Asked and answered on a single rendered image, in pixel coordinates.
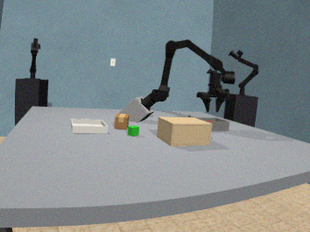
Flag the green block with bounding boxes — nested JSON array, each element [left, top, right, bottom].
[[128, 126, 139, 137]]

